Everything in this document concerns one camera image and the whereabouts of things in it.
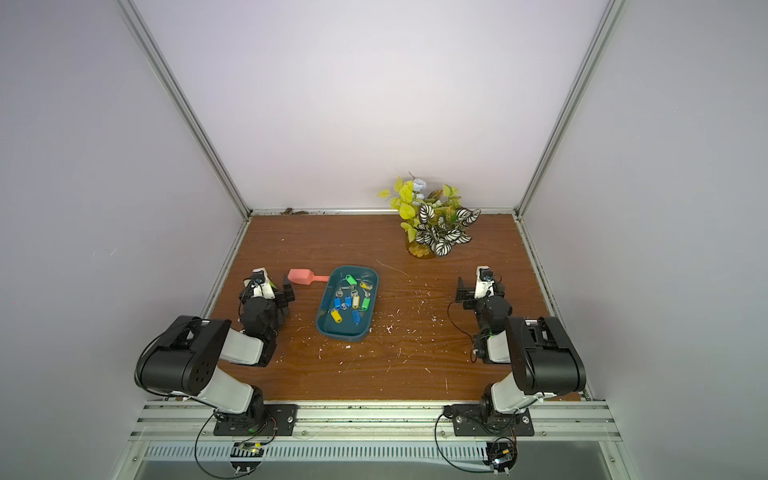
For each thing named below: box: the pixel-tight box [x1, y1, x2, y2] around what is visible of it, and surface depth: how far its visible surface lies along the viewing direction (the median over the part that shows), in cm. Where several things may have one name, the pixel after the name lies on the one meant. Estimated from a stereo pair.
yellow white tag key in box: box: [350, 289, 360, 309], surface depth 96 cm
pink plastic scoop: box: [288, 268, 330, 285], surface depth 103 cm
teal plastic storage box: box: [316, 265, 380, 343], surface depth 96 cm
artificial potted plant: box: [378, 176, 481, 259], surface depth 91 cm
